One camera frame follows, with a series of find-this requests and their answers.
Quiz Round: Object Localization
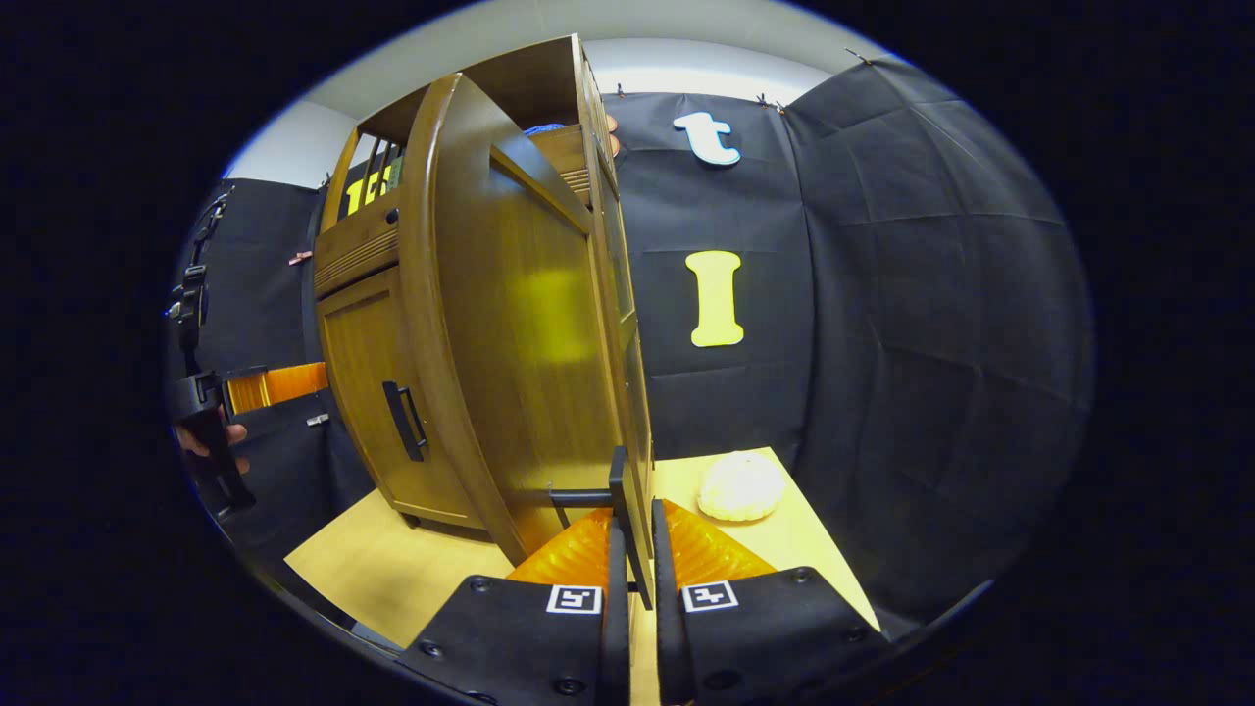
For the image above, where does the wooden double-door shoe cabinet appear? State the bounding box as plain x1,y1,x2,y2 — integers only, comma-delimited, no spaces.
312,34,656,535

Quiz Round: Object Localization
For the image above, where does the wooden drawer front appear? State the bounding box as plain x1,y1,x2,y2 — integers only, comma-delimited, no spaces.
312,126,594,300

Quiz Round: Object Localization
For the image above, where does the black backdrop cloth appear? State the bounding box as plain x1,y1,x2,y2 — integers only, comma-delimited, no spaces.
165,57,1097,638

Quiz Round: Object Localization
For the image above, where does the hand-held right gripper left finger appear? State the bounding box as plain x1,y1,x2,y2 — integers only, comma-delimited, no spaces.
397,505,630,706

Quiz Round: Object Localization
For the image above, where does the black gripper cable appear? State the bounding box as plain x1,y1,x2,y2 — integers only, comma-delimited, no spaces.
165,188,234,354

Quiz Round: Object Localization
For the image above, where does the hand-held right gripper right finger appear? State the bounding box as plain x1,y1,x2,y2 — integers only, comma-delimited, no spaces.
652,498,893,706

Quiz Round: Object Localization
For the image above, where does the wooden shoe cabinet door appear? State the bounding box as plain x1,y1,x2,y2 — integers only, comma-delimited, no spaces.
399,72,656,589
316,267,481,530

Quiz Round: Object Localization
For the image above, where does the white round fuzzy object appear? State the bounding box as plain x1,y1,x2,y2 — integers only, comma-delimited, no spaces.
698,450,787,523

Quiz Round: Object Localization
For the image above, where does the black door handle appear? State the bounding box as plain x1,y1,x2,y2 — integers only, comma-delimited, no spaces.
547,446,654,599
382,380,429,463

